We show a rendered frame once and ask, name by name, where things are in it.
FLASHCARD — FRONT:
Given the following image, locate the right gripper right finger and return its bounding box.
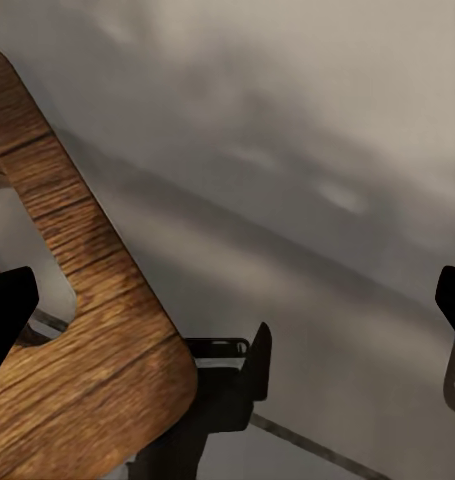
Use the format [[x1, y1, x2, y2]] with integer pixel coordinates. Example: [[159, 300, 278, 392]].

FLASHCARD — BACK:
[[435, 265, 455, 330]]

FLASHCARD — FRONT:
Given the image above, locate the cutting board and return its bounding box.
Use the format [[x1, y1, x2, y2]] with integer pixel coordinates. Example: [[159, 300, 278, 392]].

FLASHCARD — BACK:
[[0, 51, 198, 480]]

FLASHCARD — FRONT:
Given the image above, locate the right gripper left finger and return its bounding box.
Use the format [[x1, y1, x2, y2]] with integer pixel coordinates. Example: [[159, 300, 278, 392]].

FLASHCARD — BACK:
[[0, 266, 39, 366]]

